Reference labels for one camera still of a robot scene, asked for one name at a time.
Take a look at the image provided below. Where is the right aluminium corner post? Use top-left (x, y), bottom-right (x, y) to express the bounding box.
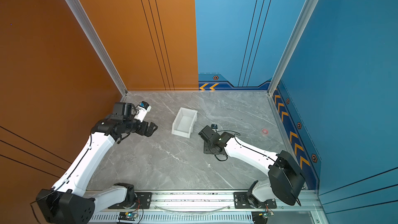
top-left (267, 0), bottom-right (319, 96)

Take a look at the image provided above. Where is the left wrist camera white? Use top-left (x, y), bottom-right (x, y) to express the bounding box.
top-left (133, 101), bottom-right (151, 122)

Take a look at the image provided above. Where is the left aluminium corner post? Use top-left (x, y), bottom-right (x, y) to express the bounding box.
top-left (65, 0), bottom-right (128, 96)

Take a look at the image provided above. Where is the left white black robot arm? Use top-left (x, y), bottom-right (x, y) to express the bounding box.
top-left (34, 101), bottom-right (158, 224)

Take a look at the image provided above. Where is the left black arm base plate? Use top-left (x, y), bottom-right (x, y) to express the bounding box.
top-left (108, 192), bottom-right (152, 210)

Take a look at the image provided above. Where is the right small circuit board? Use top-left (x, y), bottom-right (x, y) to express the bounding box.
top-left (259, 208), bottom-right (275, 219)

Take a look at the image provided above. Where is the aluminium front rail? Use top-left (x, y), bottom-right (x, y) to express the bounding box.
top-left (87, 190), bottom-right (328, 224)

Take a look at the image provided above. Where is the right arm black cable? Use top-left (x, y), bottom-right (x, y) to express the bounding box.
top-left (214, 129), bottom-right (280, 162)

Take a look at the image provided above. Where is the white plastic bin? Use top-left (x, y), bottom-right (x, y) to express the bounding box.
top-left (171, 107), bottom-right (198, 139)

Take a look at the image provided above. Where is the green circuit board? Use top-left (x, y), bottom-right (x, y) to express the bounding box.
top-left (118, 212), bottom-right (139, 224)

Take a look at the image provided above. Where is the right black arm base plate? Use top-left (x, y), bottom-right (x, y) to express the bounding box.
top-left (233, 192), bottom-right (277, 209)

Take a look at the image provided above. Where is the aluminium corner post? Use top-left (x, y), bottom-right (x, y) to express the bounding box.
top-left (65, 0), bottom-right (128, 96)
top-left (267, 0), bottom-right (319, 96)

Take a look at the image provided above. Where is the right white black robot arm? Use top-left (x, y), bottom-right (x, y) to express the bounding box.
top-left (199, 125), bottom-right (306, 208)

